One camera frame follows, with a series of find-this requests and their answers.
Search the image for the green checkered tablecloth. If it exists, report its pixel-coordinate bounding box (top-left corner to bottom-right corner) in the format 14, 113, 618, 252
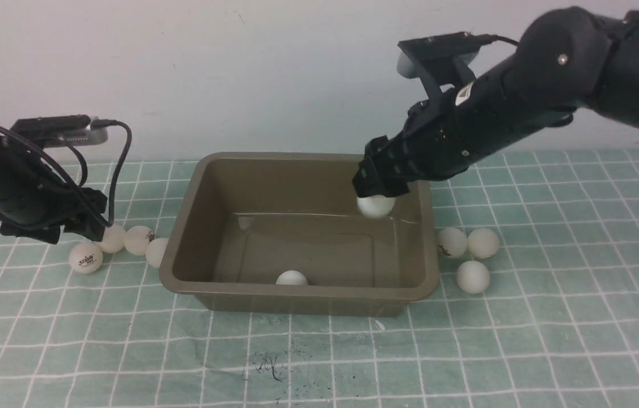
0, 150, 639, 407

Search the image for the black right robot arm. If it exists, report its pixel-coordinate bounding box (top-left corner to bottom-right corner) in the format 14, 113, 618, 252
352, 7, 639, 197

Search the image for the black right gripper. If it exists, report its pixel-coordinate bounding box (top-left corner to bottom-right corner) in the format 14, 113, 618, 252
352, 79, 518, 197

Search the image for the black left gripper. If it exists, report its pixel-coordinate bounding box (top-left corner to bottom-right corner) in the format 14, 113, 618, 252
0, 186, 107, 244

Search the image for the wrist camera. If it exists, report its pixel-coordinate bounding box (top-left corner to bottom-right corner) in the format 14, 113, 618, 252
396, 32, 497, 101
10, 114, 108, 149

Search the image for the brown plastic bin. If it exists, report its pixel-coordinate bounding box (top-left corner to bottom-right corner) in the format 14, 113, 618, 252
159, 152, 439, 317

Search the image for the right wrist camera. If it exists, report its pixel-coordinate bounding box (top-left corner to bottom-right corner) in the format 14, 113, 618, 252
396, 32, 497, 101

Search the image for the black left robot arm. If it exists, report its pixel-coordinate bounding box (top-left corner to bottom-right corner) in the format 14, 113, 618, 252
0, 114, 113, 244

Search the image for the black left camera cable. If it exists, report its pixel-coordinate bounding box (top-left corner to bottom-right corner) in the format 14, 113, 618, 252
58, 118, 133, 227

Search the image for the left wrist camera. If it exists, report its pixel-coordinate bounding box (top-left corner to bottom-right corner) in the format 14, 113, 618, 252
10, 114, 108, 149

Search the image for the white ping-pong ball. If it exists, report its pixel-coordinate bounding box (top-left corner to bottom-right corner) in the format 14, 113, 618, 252
436, 228, 468, 258
456, 260, 491, 294
145, 238, 168, 269
467, 228, 501, 259
98, 224, 126, 254
356, 195, 396, 219
276, 270, 308, 285
123, 226, 155, 256
68, 242, 104, 274

